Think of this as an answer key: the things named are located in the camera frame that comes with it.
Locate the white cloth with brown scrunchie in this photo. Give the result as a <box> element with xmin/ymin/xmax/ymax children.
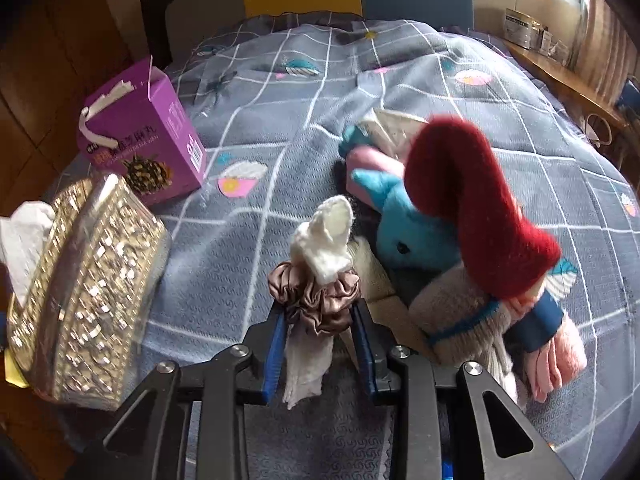
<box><xmin>268</xmin><ymin>195</ymin><xmax>360</xmax><ymax>410</ymax></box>

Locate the red knitted sock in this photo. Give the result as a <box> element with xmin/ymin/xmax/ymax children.
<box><xmin>404</xmin><ymin>116</ymin><xmax>561</xmax><ymax>299</ymax></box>

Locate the beige sock with blue stripe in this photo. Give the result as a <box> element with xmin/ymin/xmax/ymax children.
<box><xmin>409</xmin><ymin>264</ymin><xmax>527</xmax><ymax>408</ymax></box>

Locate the blue plush toy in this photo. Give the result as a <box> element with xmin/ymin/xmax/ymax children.
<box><xmin>338</xmin><ymin>125</ymin><xmax>460</xmax><ymax>272</ymax></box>

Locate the gold ornate tissue box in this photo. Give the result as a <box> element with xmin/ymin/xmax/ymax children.
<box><xmin>8</xmin><ymin>174</ymin><xmax>171</xmax><ymax>411</ymax></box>

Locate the white plastic wrapped packet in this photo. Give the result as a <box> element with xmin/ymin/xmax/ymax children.
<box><xmin>357</xmin><ymin>108</ymin><xmax>427</xmax><ymax>162</ymax></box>

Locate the purple cardboard gift box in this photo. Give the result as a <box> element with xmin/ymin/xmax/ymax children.
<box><xmin>77</xmin><ymin>56</ymin><xmax>206</xmax><ymax>206</ymax></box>

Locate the grey checked bed quilt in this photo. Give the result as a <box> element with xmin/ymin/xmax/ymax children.
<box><xmin>137</xmin><ymin>12</ymin><xmax>639</xmax><ymax>479</ymax></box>

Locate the wooden side desk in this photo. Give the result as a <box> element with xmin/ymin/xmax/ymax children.
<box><xmin>503</xmin><ymin>40</ymin><xmax>629</xmax><ymax>130</ymax></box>

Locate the silver box on desk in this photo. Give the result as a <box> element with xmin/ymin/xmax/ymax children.
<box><xmin>503</xmin><ymin>8</ymin><xmax>540</xmax><ymax>50</ymax></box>

